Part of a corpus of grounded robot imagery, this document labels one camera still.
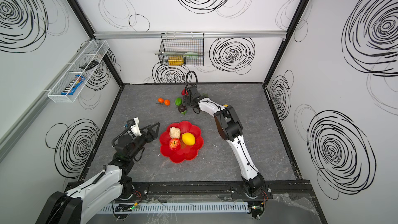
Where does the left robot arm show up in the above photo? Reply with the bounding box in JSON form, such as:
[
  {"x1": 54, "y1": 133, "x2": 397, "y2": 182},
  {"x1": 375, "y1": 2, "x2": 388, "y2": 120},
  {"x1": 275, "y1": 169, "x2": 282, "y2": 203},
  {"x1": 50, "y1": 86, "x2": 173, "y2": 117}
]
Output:
[{"x1": 36, "y1": 119, "x2": 160, "y2": 224}]

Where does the aluminium wall rail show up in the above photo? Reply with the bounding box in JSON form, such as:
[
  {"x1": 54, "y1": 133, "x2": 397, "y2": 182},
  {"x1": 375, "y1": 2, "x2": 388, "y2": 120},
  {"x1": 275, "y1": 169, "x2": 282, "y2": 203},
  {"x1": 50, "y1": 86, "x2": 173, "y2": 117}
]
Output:
[
  {"x1": 94, "y1": 30, "x2": 287, "y2": 39},
  {"x1": 1, "y1": 39, "x2": 92, "y2": 162}
]

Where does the white slotted cable duct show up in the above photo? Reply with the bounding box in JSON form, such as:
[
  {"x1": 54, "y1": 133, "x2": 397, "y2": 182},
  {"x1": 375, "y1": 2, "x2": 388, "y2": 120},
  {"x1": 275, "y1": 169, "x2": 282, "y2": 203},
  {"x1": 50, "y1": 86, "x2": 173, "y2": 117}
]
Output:
[{"x1": 98, "y1": 202, "x2": 249, "y2": 215}]

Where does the black wire wall basket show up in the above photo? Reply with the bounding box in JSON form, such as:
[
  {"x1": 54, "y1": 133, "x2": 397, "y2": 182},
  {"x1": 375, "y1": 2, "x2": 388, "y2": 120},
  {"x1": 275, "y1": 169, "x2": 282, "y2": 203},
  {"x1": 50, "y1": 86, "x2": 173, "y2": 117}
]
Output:
[{"x1": 155, "y1": 36, "x2": 205, "y2": 66}]

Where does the black remote control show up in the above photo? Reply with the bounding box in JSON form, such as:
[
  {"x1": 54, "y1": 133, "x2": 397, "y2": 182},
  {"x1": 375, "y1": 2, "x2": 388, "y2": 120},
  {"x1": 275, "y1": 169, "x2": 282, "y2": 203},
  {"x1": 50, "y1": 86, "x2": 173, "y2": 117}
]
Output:
[{"x1": 79, "y1": 60, "x2": 99, "y2": 71}]

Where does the dark purple mangosteen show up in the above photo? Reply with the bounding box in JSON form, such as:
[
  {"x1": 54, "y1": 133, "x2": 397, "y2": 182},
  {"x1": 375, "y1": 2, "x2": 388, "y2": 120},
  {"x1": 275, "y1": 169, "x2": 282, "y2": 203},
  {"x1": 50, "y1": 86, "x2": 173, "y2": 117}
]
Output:
[{"x1": 177, "y1": 105, "x2": 187, "y2": 115}]

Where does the white wire wall shelf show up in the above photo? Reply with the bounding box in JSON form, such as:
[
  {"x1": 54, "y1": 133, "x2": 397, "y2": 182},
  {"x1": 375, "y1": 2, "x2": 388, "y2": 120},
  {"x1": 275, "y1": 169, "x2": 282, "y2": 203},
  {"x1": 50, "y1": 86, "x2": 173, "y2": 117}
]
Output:
[{"x1": 47, "y1": 39, "x2": 110, "y2": 103}]

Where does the aluminium wall rail left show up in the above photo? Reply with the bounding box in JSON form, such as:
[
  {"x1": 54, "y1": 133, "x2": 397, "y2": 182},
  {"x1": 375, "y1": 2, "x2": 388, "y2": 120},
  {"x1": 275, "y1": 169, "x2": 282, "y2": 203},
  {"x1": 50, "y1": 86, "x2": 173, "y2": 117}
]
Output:
[{"x1": 1, "y1": 39, "x2": 92, "y2": 162}]

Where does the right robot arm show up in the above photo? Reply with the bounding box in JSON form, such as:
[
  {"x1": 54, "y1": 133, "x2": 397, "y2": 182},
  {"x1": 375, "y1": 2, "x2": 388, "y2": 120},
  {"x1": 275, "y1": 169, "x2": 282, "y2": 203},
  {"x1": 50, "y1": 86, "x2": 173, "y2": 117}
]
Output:
[{"x1": 182, "y1": 84, "x2": 266, "y2": 199}]

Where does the blue candy packet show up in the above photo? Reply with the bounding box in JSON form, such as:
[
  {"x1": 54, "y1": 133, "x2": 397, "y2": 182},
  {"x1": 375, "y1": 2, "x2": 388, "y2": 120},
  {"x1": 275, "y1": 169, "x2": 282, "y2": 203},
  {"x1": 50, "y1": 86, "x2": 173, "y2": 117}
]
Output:
[{"x1": 61, "y1": 75, "x2": 86, "y2": 95}]

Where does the green lime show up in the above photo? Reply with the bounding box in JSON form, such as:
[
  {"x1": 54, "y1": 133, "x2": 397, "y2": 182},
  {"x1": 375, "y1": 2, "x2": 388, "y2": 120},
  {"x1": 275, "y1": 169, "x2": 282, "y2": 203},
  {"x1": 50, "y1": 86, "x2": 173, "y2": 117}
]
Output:
[{"x1": 175, "y1": 97, "x2": 182, "y2": 106}]

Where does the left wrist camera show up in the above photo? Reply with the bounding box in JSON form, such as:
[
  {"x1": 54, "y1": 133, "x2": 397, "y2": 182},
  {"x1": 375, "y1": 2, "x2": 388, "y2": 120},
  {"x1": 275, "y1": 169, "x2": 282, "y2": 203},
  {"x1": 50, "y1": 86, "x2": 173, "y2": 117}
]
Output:
[{"x1": 125, "y1": 117, "x2": 142, "y2": 139}]

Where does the red flower-shaped fruit bowl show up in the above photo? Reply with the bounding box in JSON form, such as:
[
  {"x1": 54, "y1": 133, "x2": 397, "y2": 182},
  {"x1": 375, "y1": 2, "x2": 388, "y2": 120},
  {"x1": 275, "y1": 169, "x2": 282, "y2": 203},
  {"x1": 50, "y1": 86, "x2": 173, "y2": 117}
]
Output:
[{"x1": 159, "y1": 121, "x2": 204, "y2": 163}]

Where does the large yellow lemon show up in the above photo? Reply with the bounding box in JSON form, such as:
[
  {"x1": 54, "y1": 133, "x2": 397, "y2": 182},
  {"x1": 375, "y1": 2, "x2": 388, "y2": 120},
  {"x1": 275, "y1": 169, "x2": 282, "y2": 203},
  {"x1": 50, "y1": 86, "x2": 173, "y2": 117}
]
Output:
[{"x1": 181, "y1": 132, "x2": 196, "y2": 146}]

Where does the red apple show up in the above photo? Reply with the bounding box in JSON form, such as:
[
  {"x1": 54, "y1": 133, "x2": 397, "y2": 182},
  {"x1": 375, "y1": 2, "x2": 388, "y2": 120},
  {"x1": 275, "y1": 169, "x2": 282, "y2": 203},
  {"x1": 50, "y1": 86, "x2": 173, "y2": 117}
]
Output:
[{"x1": 169, "y1": 138, "x2": 181, "y2": 150}]

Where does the aluminium wall rail back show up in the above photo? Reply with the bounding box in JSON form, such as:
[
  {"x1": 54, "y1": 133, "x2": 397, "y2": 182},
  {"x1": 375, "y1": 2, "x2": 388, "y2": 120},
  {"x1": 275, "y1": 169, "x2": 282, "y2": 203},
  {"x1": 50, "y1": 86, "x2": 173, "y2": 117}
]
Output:
[{"x1": 94, "y1": 30, "x2": 287, "y2": 39}]

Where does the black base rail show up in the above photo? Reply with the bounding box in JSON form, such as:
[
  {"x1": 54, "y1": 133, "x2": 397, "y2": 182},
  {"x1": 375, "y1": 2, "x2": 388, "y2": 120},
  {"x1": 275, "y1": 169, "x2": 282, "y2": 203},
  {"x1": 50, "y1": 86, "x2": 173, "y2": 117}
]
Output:
[{"x1": 110, "y1": 180, "x2": 315, "y2": 202}]

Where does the yellow sponge in basket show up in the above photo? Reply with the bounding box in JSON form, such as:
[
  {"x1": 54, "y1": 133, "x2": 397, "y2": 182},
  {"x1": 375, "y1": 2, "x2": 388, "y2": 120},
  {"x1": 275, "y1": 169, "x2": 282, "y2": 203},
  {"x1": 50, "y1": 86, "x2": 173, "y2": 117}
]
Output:
[{"x1": 168, "y1": 56, "x2": 185, "y2": 66}]

